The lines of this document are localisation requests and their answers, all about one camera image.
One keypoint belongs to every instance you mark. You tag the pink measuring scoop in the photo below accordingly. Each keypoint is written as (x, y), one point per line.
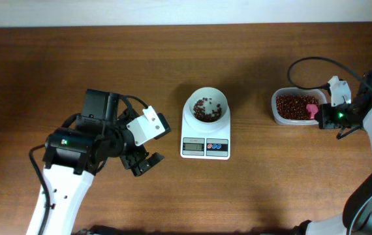
(312, 110)

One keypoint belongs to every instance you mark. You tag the clear plastic bean container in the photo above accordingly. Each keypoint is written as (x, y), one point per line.
(295, 91)

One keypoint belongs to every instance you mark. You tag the red beans in bowl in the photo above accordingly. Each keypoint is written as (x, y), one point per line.
(207, 110)

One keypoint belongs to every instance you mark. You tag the white round bowl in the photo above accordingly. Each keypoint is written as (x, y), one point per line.
(209, 92)

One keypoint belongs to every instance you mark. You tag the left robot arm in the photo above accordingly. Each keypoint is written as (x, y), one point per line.
(66, 164)

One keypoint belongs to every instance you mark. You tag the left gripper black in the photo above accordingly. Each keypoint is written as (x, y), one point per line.
(132, 161)

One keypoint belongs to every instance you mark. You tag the white digital kitchen scale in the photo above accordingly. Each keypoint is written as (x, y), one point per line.
(203, 140)

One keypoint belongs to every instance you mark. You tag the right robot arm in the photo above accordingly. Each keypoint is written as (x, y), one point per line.
(357, 214)

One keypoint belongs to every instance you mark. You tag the red beans in container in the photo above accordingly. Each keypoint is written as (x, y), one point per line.
(294, 106)

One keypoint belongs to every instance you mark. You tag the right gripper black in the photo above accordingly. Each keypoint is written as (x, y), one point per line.
(322, 116)

